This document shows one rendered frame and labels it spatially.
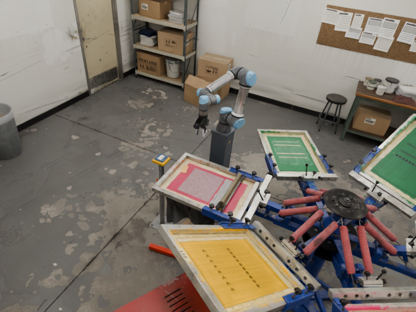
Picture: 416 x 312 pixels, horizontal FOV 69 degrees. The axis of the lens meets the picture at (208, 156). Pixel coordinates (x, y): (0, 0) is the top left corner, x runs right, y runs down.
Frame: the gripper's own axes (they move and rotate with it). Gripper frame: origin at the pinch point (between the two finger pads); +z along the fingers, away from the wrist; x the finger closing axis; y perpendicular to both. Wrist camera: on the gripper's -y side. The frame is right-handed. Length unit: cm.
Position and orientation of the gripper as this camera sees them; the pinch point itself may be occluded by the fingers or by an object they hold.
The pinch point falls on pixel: (199, 135)
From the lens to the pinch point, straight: 259.1
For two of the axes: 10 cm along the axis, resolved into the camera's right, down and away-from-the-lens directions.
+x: -8.5, -3.7, 3.8
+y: 5.2, -4.9, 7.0
